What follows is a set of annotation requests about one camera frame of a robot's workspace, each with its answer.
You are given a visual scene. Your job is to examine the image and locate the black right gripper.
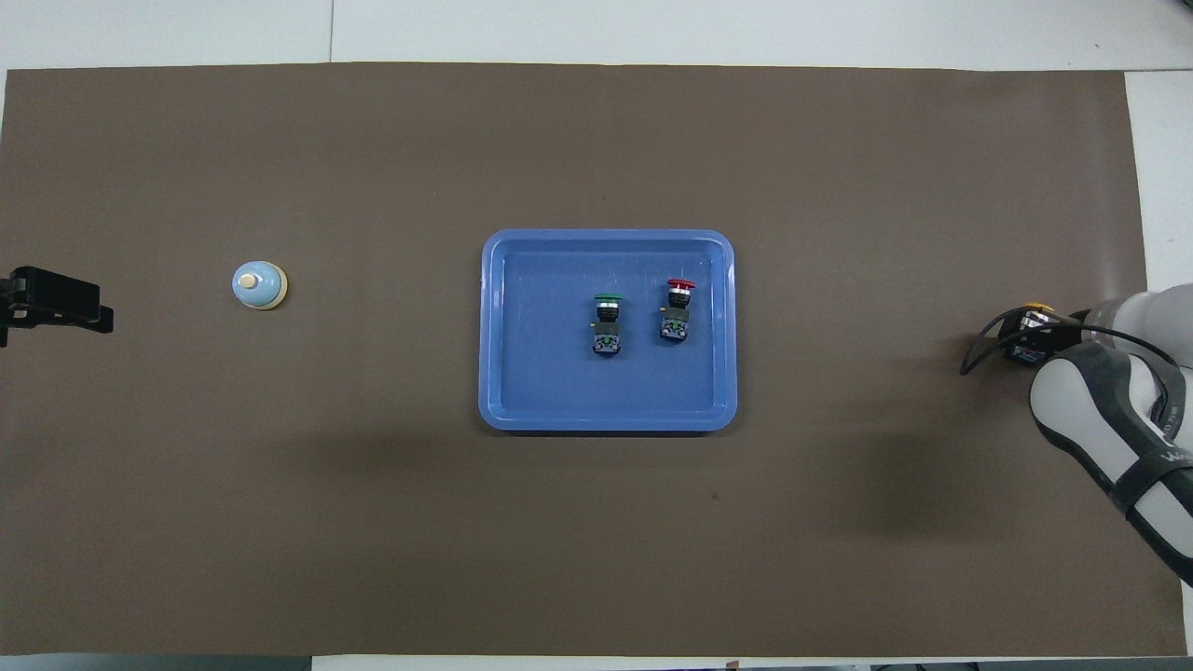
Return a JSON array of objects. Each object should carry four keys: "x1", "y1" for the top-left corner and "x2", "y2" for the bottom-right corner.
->
[{"x1": 1005, "y1": 322, "x2": 1090, "y2": 370}]

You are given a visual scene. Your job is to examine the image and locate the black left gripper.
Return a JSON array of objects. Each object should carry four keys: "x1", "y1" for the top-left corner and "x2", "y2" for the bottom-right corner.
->
[{"x1": 0, "y1": 267, "x2": 117, "y2": 349}]

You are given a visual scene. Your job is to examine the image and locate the red push button switch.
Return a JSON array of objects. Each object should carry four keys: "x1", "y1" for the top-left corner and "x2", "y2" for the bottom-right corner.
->
[{"x1": 659, "y1": 278, "x2": 698, "y2": 343}]

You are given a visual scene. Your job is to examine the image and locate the green push button switch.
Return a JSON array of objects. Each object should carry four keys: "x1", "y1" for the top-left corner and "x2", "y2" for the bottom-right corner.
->
[{"x1": 591, "y1": 293, "x2": 625, "y2": 359}]

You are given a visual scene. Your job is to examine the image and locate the light blue call bell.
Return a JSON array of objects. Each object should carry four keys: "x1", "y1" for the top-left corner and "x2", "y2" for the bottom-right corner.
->
[{"x1": 231, "y1": 262, "x2": 290, "y2": 312}]

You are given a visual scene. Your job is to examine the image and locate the blue plastic tray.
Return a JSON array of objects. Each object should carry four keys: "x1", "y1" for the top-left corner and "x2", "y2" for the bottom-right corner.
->
[{"x1": 478, "y1": 228, "x2": 738, "y2": 434}]

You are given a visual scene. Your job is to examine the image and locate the brown table mat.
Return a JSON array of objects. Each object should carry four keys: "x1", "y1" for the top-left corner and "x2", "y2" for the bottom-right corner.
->
[{"x1": 0, "y1": 62, "x2": 1183, "y2": 658}]

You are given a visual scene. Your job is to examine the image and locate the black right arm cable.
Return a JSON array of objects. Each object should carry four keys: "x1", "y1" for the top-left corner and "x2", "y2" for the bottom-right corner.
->
[{"x1": 959, "y1": 310, "x2": 1189, "y2": 377}]

